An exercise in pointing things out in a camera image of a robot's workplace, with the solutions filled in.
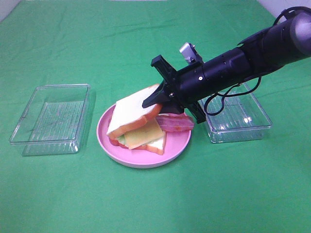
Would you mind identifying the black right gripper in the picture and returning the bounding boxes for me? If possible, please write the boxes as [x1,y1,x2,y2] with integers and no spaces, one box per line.
[141,55,207,124]

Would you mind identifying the bacon strip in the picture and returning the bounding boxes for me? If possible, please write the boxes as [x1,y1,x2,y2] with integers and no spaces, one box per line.
[155,115,194,132]

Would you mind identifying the yellow cheese slice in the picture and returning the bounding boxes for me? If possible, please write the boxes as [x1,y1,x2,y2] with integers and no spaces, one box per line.
[124,119,164,146]

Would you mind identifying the bread slice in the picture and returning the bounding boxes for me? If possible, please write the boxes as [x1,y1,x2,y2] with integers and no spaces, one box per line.
[106,84,162,139]
[109,132,166,155]

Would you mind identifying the green lettuce leaf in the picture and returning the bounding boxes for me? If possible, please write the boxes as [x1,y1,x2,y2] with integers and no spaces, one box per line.
[117,135,126,145]

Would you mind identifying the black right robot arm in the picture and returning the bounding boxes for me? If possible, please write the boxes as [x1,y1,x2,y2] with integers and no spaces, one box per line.
[142,6,311,123]

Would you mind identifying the pink round plate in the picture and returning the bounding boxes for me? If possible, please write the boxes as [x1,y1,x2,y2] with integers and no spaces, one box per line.
[96,104,191,168]

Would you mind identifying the right clear plastic tray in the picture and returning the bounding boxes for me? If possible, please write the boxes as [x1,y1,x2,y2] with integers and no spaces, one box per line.
[199,83,272,143]

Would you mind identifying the clear plastic tray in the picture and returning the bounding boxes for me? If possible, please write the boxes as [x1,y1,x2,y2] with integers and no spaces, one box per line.
[199,83,272,143]
[9,84,90,156]

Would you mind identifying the left clear plastic tray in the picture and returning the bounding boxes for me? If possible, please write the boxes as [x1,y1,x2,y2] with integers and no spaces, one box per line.
[9,84,90,156]

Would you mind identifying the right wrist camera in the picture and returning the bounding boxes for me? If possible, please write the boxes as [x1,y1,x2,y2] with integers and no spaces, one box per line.
[179,42,198,64]

